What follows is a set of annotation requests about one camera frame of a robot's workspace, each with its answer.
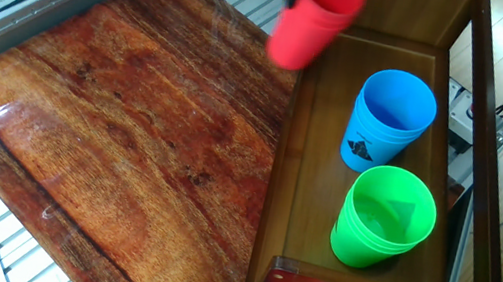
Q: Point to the green plastic cup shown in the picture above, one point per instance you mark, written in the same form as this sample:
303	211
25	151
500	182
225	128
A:
356	244

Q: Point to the wood grain table mat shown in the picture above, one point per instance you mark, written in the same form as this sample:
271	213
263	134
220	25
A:
134	117

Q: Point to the grey switch box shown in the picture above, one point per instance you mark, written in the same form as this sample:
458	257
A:
460	118

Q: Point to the red plastic cup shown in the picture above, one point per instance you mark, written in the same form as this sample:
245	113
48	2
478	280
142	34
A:
304	33

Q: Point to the blue plastic cup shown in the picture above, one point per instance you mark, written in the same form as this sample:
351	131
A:
374	135

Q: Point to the dark wooden shelf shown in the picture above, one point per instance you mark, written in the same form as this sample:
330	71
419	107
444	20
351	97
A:
317	172

